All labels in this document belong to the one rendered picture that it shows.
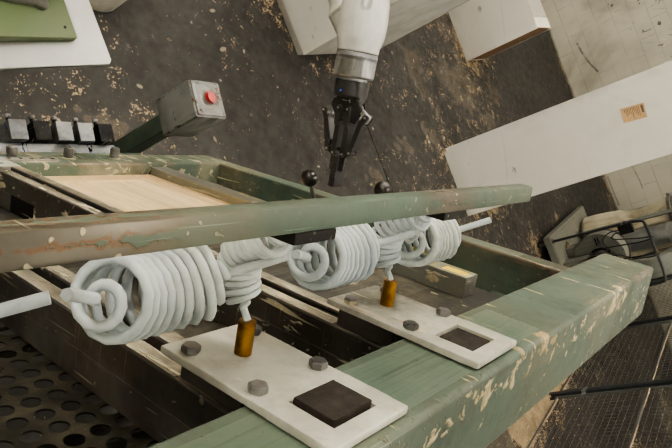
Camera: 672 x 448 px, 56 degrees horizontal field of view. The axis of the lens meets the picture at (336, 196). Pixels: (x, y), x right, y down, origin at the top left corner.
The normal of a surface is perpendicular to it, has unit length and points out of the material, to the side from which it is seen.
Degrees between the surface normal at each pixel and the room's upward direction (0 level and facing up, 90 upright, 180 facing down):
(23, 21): 4
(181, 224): 31
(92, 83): 0
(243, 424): 59
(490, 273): 90
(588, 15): 90
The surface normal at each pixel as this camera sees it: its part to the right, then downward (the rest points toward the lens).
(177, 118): -0.61, 0.04
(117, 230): 0.78, 0.24
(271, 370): 0.17, -0.97
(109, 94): 0.75, -0.29
